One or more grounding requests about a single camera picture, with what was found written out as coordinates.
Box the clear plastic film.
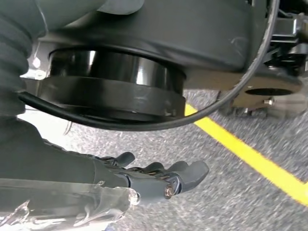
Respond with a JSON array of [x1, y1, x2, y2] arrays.
[[0, 178, 141, 231]]

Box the dark robot torso shell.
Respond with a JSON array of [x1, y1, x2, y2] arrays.
[[36, 0, 268, 76]]

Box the yellow floor tape square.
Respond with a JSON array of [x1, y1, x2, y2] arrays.
[[184, 103, 308, 207]]

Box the glossy black robot waist ring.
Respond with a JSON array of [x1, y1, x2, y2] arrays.
[[38, 48, 187, 123]]

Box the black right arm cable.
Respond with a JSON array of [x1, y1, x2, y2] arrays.
[[17, 0, 281, 132]]

